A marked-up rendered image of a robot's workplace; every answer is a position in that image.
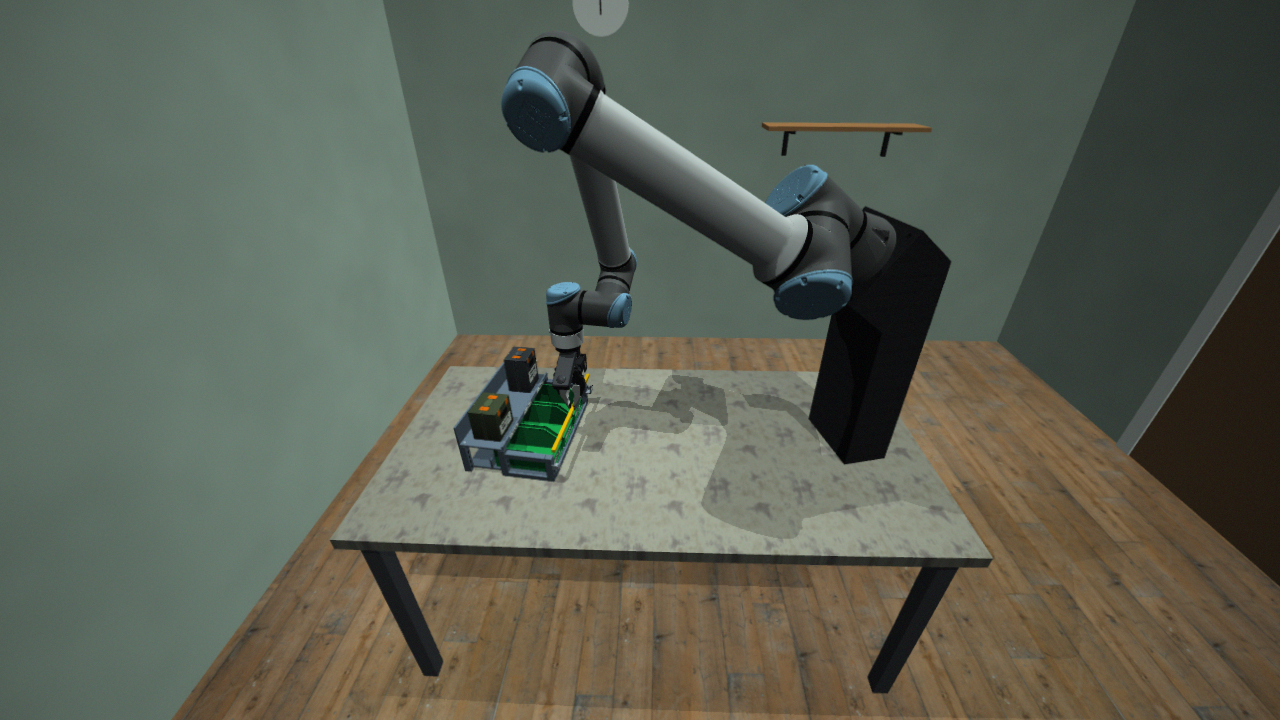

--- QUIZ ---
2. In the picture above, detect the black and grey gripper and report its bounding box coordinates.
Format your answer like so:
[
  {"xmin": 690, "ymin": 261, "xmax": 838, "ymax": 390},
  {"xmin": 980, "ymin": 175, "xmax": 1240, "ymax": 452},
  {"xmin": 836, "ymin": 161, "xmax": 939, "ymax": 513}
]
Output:
[{"xmin": 556, "ymin": 345, "xmax": 588, "ymax": 410}]

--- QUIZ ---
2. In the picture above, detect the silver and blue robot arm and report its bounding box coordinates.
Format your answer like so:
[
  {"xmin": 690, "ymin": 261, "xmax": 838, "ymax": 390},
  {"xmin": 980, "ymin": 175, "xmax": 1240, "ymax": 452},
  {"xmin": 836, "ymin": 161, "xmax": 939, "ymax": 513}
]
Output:
[{"xmin": 500, "ymin": 29, "xmax": 896, "ymax": 348}]

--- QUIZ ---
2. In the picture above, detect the yellow bar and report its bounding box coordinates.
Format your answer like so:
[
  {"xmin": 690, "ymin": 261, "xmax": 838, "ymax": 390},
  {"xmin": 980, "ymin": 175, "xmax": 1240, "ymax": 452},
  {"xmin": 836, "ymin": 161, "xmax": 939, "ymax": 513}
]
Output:
[{"xmin": 552, "ymin": 374, "xmax": 589, "ymax": 454}]

